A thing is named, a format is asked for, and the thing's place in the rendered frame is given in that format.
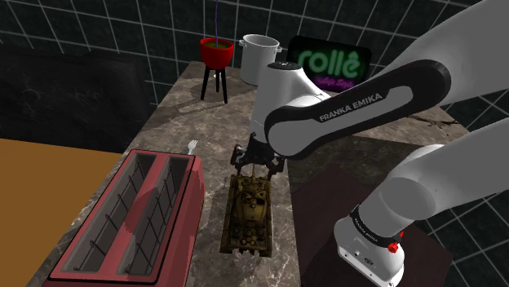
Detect red planter on black legs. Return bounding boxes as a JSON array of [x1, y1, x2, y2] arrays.
[[199, 0, 235, 104]]

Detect red two-slot toaster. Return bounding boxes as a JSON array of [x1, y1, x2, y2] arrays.
[[42, 149, 206, 287]]

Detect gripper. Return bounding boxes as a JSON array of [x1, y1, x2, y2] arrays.
[[231, 133, 285, 181]]

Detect black neon sign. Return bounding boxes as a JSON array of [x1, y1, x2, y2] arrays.
[[286, 35, 373, 94]]

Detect olive toy tank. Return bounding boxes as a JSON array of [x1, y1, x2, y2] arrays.
[[219, 163, 274, 258]]

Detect silver fork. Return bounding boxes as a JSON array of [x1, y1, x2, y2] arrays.
[[181, 139, 199, 156]]

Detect grey stock pot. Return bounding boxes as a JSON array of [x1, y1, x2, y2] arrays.
[[237, 33, 283, 86]]

